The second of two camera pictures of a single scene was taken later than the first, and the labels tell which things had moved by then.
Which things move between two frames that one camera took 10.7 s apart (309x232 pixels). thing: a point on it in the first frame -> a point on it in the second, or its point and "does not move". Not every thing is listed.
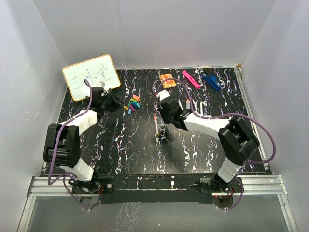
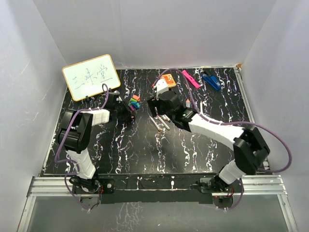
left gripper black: (117, 102) -> (128, 114)
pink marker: (190, 78) does not move
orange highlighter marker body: (188, 104) does not move
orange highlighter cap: (136, 97) does not move
